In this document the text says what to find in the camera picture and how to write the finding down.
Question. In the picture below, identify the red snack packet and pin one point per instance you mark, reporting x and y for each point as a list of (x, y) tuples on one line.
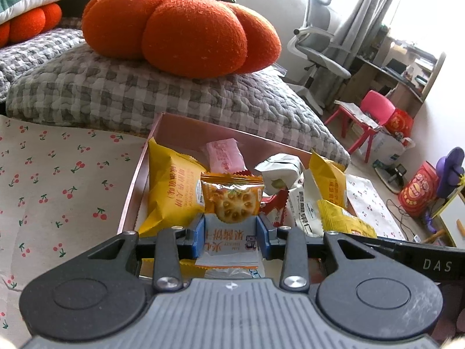
[(278, 207)]

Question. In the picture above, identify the pink cardboard box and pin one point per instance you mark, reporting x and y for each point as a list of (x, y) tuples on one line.
[(136, 189)]

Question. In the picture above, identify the grey office chair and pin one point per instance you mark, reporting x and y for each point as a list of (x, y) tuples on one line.
[(319, 43)]

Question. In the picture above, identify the black device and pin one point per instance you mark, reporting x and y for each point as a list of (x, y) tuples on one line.
[(394, 176)]

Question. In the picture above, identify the yellow snack packet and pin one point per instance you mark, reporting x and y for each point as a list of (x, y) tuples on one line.
[(345, 221), (170, 189), (330, 185)]

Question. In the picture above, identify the silver white snack packet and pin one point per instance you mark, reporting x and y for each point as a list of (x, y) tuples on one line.
[(279, 169)]

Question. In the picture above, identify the small red bag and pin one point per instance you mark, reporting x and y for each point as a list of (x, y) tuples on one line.
[(399, 121)]

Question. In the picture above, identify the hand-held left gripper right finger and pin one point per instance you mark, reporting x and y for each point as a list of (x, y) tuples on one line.
[(263, 238)]

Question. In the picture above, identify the white shopping bag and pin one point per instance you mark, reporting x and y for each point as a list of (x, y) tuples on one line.
[(388, 149)]

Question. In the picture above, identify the large orange pumpkin cushion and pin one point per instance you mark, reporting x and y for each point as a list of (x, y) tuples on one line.
[(181, 29)]

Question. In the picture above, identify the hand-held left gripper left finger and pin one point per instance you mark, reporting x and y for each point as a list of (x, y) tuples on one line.
[(198, 236)]

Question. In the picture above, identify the dark grey sofa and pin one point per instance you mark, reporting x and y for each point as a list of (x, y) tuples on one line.
[(72, 7)]

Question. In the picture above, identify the pink snack packet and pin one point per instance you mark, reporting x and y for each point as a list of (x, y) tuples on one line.
[(223, 156)]

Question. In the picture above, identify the grey gingham quilt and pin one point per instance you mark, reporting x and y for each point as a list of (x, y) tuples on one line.
[(32, 51)]

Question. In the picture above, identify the small whiteboard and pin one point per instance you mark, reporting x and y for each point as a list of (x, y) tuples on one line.
[(454, 221)]

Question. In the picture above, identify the wooden desk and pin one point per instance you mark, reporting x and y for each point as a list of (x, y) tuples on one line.
[(399, 83)]

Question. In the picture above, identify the grey gingham pillow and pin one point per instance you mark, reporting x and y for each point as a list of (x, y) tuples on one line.
[(145, 94)]

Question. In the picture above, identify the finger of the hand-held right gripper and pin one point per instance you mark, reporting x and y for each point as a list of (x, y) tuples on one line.
[(377, 243)]

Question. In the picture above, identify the newspaper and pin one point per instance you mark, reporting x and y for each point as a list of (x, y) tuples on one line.
[(358, 114)]

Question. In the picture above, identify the small orange pumpkin cushion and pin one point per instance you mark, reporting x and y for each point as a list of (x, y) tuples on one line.
[(32, 21)]

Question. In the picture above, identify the large red printed bag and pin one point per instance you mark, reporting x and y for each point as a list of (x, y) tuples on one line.
[(417, 189)]

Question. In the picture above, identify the red and pink child chair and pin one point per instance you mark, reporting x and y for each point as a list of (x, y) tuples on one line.
[(377, 103)]

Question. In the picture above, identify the grey curtain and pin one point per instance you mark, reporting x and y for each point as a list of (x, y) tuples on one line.
[(359, 11)]

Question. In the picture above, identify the blue and orange cracker packet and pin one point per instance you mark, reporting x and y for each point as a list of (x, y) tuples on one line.
[(232, 200)]

